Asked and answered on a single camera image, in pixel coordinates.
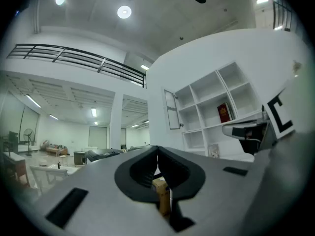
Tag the white slatted chair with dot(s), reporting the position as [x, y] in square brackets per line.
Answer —
[49, 174]

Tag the long flat cardboard box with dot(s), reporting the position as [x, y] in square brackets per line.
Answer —
[163, 198]

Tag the white shelf cabinet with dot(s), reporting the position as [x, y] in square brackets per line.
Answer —
[211, 87]

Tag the dark red gold-crested book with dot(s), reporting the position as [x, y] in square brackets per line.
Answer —
[223, 113]

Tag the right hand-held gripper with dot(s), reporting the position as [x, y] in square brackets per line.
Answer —
[283, 112]

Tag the strip ceiling light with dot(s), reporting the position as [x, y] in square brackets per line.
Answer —
[33, 101]
[93, 112]
[262, 0]

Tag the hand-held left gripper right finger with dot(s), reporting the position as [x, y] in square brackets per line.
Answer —
[194, 178]

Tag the long black mezzanine railing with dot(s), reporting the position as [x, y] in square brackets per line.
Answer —
[81, 61]

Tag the dark wooden side cabinet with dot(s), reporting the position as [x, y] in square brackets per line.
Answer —
[79, 159]

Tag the sofa with coloured cushions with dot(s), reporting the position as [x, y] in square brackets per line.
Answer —
[55, 148]

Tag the round white stool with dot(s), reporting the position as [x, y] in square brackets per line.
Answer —
[44, 162]

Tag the short black railing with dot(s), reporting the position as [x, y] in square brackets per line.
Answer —
[281, 13]

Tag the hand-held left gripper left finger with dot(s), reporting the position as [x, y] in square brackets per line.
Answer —
[123, 178]

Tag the white cabinet door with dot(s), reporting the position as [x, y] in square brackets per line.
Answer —
[166, 122]

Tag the small picture card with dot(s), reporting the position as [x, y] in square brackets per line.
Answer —
[213, 151]

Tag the black standing fan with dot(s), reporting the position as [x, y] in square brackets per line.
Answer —
[28, 136]

